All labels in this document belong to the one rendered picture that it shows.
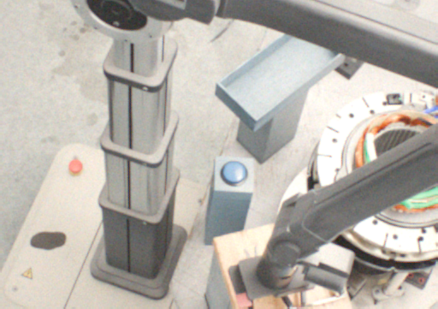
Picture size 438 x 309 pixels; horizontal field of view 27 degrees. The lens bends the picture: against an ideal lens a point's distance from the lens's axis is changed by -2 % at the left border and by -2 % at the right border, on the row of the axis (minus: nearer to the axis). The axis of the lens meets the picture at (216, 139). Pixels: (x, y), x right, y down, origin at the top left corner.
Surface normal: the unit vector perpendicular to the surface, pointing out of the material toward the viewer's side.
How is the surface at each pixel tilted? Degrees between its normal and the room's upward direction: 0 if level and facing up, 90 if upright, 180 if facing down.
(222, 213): 90
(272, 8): 81
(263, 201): 0
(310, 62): 0
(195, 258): 0
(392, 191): 83
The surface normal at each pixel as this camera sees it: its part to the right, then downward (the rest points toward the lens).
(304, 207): -0.80, -0.53
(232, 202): -0.03, 0.87
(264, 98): 0.07, -0.48
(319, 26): -0.30, 0.73
